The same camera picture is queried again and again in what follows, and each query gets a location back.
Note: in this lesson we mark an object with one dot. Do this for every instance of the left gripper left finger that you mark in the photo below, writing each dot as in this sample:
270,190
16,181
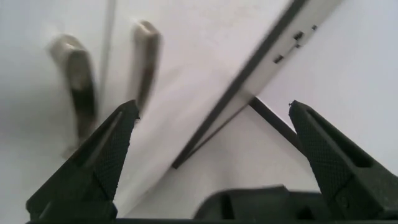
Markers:
109,155

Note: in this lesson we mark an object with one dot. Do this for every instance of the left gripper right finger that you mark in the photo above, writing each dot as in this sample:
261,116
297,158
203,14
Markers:
323,155

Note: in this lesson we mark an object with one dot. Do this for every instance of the white cabinet door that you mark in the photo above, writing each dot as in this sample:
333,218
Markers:
25,109
199,62

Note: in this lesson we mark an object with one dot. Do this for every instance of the white kitchen cabinet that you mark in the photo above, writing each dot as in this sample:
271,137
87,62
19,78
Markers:
280,46

